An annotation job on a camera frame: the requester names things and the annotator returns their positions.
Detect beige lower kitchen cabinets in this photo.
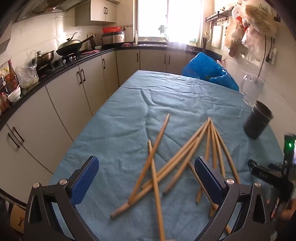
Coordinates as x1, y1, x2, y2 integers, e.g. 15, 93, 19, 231
0, 49, 199, 200

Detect steel pot with lid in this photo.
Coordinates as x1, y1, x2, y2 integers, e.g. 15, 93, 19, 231
35, 50, 55, 70

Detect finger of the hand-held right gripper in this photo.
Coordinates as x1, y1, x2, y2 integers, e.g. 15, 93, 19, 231
248, 159, 294, 200

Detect short beige wall cabinet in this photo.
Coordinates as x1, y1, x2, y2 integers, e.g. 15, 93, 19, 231
74, 0, 117, 26

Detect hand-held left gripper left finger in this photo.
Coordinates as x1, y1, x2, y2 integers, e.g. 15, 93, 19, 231
23, 156, 100, 241

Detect black kitchen countertop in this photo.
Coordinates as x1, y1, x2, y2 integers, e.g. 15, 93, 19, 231
0, 43, 222, 130

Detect white bowl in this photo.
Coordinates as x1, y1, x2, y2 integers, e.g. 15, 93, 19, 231
8, 85, 22, 102

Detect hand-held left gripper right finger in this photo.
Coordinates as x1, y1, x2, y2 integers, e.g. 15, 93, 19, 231
194, 156, 272, 241

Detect gas stove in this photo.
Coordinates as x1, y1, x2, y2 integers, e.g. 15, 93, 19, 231
52, 52, 81, 66

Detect brown hanging bag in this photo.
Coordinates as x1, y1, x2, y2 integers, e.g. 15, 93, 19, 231
223, 14, 249, 58

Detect printed hanging plastic bag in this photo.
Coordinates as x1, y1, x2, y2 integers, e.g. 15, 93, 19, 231
240, 0, 279, 37

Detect brown sauce bottle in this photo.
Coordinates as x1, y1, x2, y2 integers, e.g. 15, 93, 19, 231
7, 60, 19, 92

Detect blue towel tablecloth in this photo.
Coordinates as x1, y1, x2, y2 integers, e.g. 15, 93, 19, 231
47, 70, 286, 241

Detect white wall outlet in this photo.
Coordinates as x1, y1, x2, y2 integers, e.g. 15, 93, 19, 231
266, 47, 278, 64

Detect bunch of wooden chopsticks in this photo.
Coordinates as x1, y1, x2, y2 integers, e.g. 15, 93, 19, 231
110, 113, 241, 241

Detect clear pinkish hanging bag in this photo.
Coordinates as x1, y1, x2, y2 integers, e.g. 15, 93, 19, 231
240, 25, 269, 62

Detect kitchen window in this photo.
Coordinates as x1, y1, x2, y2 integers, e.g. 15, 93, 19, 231
136, 0, 204, 43

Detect black wall rack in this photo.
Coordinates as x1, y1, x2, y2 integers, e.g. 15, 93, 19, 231
205, 10, 234, 24

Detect clear glass mug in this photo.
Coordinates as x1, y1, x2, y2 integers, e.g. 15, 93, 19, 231
239, 75, 265, 107

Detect person's right hand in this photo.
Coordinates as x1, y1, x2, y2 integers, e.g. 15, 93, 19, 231
279, 207, 296, 220

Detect silver rice cooker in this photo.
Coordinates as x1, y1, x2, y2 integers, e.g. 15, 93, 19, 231
102, 31, 125, 45

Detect red sauce jar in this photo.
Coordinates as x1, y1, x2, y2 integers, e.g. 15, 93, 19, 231
0, 91, 10, 110

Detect black wok with lid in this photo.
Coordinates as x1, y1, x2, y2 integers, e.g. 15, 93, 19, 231
56, 32, 96, 57

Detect dark perforated utensil holder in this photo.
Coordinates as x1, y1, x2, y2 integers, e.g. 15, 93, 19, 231
243, 100, 274, 140

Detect range hood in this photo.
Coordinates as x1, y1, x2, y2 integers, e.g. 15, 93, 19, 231
14, 0, 88, 22

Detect clear plastic bag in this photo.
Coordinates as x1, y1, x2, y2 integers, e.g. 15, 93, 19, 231
15, 50, 40, 89

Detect black power cable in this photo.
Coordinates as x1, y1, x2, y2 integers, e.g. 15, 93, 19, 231
255, 14, 281, 79

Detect hanging cutting board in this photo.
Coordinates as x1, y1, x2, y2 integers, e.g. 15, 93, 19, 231
211, 25, 223, 49

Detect cardboard box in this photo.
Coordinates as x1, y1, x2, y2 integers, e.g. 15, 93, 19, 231
10, 204, 27, 232

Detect blue plastic bag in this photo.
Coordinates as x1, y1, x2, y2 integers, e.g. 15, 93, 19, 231
182, 52, 240, 91

